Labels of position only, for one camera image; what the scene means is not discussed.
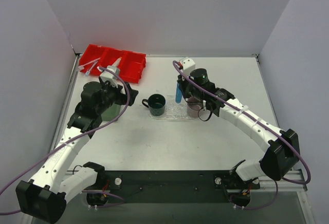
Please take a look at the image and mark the clear textured holder box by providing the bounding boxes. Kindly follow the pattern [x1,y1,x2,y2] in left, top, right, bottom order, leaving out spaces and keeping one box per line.
[164,95,187,115]

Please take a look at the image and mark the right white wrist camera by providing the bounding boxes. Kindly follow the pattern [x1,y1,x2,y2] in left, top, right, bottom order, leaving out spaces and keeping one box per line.
[178,58,195,76]

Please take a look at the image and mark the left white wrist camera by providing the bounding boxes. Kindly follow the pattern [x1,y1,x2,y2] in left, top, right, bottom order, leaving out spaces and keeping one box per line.
[100,65,120,87]

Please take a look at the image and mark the white toothpaste tube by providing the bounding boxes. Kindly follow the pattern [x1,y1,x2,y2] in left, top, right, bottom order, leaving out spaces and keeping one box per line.
[112,57,122,67]

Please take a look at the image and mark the pink white toothbrush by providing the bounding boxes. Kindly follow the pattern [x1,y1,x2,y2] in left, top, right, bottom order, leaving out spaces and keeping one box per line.
[78,58,100,70]

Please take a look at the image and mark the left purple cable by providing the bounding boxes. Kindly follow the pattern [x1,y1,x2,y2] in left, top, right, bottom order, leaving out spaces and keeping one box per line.
[0,66,132,215]

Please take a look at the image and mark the green metal tray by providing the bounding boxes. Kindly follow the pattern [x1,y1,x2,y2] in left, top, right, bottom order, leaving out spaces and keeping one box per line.
[101,104,121,122]

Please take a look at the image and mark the purple cable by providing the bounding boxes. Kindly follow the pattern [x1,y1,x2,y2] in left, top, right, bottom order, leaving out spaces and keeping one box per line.
[0,66,132,215]
[172,60,312,211]

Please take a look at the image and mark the dark green mug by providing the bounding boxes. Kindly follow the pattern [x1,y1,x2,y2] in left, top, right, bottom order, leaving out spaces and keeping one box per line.
[142,94,166,116]

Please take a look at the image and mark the aluminium frame rail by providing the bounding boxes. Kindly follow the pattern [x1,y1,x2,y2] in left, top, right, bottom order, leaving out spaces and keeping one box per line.
[30,170,308,194]

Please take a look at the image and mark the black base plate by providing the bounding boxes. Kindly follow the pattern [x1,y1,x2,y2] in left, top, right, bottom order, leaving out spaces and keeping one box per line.
[87,170,260,203]

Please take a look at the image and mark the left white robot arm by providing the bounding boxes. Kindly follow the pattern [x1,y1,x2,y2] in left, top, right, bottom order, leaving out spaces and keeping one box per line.
[15,81,138,223]

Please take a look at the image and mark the blue toothpaste tube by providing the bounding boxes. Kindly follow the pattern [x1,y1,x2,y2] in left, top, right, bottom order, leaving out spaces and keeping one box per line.
[175,83,182,104]

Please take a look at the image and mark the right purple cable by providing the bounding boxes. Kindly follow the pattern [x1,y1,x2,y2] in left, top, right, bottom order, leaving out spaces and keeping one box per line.
[172,60,312,211]

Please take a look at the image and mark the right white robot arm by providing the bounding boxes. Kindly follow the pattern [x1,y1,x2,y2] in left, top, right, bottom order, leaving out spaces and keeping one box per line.
[177,68,299,181]

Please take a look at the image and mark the purple ceramic mug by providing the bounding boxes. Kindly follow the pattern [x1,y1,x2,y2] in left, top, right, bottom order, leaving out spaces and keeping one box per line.
[187,97,205,118]

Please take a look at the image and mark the clear textured oval tray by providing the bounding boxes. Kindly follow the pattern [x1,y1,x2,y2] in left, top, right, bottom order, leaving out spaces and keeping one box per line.
[149,114,197,121]

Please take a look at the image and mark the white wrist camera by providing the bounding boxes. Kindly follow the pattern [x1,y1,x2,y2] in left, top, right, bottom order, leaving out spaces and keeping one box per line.
[100,65,120,87]
[178,58,195,76]

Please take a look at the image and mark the red divided plastic bin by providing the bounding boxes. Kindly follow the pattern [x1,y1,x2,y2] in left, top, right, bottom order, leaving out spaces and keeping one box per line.
[79,44,147,84]

